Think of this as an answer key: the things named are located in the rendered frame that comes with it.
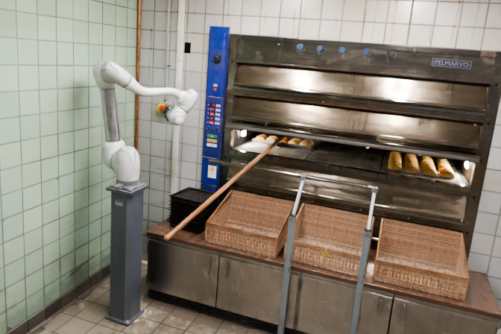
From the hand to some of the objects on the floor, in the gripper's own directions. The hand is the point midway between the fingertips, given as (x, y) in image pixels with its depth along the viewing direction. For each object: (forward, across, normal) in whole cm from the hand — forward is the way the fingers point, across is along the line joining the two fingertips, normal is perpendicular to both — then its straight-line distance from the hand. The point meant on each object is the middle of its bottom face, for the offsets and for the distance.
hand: (165, 110), depth 343 cm
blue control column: (+55, +146, +105) cm, 188 cm away
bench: (-98, +146, +86) cm, 195 cm away
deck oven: (-13, +146, +175) cm, 228 cm away
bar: (-100, +146, +58) cm, 186 cm away
